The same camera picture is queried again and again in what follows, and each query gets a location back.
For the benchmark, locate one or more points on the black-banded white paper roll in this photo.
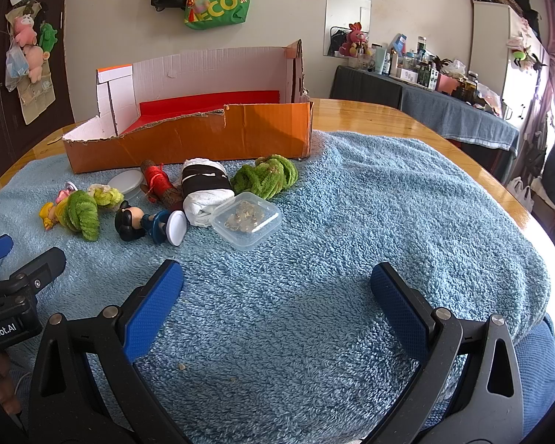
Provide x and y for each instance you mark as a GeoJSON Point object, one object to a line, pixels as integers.
{"type": "Point", "coordinates": [206, 180]}

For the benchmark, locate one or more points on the light blue terry towel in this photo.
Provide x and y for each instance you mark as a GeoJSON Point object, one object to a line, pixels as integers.
{"type": "Point", "coordinates": [328, 217]}

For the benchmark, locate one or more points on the black-haired toy figurine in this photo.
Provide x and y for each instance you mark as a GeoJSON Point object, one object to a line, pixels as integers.
{"type": "Point", "coordinates": [129, 222]}

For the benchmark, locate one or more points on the clear plastic box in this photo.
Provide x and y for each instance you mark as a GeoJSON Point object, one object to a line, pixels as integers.
{"type": "Point", "coordinates": [245, 222]}

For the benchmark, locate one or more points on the pink rabbit plush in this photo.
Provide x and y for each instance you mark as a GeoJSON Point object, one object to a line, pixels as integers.
{"type": "Point", "coordinates": [354, 39]}

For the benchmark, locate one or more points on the green ball toy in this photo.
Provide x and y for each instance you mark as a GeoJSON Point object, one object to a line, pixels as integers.
{"type": "Point", "coordinates": [518, 55]}

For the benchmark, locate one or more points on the wall mirror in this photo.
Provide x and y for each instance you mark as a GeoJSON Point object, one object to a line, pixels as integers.
{"type": "Point", "coordinates": [347, 14]}

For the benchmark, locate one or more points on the side table with dark cloth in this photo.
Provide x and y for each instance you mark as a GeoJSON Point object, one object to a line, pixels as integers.
{"type": "Point", "coordinates": [444, 106]}

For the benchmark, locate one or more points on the green chenille bundle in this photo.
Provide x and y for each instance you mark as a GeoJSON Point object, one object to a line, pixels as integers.
{"type": "Point", "coordinates": [263, 175]}
{"type": "Point", "coordinates": [81, 212]}

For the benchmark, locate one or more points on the orange cardboard box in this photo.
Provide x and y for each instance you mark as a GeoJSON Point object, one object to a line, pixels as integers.
{"type": "Point", "coordinates": [259, 134]}

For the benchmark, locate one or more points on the green plush toy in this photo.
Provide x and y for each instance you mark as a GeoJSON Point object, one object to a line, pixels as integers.
{"type": "Point", "coordinates": [47, 37]}

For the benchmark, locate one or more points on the person's left hand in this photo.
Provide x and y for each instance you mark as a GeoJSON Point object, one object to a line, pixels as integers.
{"type": "Point", "coordinates": [7, 384]}

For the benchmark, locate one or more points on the pale blue plastic bag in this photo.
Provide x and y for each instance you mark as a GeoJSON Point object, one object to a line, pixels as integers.
{"type": "Point", "coordinates": [15, 67]}

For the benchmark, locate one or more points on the white plastic bag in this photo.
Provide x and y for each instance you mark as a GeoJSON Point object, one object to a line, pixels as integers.
{"type": "Point", "coordinates": [522, 192]}

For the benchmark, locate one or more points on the red thread spool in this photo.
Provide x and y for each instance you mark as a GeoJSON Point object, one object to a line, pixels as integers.
{"type": "Point", "coordinates": [157, 178]}

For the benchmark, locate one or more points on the round white lid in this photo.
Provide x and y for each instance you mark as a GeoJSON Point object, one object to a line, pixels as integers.
{"type": "Point", "coordinates": [122, 180]}

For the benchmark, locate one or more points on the white wardrobe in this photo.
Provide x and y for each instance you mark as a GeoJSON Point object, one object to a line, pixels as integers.
{"type": "Point", "coordinates": [488, 46]}

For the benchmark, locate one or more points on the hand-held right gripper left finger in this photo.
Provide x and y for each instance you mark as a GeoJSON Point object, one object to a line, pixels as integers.
{"type": "Point", "coordinates": [152, 305]}

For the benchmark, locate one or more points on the row of cosmetic bottles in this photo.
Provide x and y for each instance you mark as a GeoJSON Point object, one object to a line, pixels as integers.
{"type": "Point", "coordinates": [421, 69]}

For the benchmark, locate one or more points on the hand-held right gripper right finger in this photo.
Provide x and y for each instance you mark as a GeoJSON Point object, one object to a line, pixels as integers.
{"type": "Point", "coordinates": [397, 310]}

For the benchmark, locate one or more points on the small yellow-haired doll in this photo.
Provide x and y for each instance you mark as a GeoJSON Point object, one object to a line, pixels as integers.
{"type": "Point", "coordinates": [48, 215]}

